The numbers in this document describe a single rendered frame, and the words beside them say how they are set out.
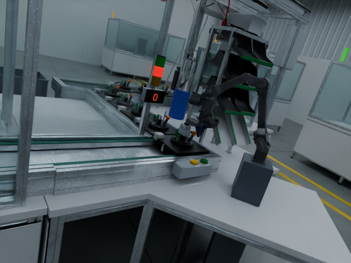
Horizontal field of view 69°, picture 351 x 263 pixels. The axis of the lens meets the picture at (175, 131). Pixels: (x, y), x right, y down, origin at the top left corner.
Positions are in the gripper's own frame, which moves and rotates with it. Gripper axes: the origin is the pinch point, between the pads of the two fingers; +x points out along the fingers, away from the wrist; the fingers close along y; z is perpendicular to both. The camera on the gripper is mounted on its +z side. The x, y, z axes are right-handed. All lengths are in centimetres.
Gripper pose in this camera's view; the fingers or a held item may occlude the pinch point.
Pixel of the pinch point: (199, 131)
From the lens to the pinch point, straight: 136.9
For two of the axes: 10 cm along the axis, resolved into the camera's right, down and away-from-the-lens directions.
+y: 7.8, 0.1, 6.3
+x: -2.5, 9.2, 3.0
